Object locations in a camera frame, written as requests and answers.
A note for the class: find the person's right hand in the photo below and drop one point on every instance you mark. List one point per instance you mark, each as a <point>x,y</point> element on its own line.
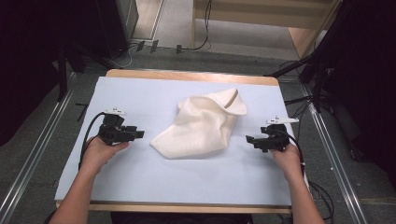
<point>288,161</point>

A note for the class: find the black metal stand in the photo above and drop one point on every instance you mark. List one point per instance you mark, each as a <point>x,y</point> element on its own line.
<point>317,81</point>

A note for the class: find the person's dark clothing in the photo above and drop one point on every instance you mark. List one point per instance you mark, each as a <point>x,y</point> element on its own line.
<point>180,218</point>

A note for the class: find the light wooden furniture frame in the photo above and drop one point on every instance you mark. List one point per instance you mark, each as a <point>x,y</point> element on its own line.
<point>249,17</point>

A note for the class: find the metal floor rail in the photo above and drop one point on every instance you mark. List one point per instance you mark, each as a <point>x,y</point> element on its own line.
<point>29,161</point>
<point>332,155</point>

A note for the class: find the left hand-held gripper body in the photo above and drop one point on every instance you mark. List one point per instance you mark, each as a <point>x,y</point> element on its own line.
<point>112,130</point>

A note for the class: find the person's left hand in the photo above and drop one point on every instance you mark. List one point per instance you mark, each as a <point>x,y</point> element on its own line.
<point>98,154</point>

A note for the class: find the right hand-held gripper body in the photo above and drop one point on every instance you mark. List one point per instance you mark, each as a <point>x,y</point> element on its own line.
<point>278,137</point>

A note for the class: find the black metal post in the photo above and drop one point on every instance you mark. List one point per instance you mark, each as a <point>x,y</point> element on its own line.
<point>62,77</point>

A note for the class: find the light blue table mat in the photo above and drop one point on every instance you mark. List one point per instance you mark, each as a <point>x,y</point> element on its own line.
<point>155,177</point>

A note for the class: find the white mesh laundry bag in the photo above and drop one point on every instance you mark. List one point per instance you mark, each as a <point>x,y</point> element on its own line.
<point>199,127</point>

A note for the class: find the black cabinet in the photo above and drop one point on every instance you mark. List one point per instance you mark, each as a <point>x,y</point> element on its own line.
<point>112,25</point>

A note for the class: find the dark curtain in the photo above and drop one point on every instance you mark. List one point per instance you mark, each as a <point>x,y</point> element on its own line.
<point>367,77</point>
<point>25,62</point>

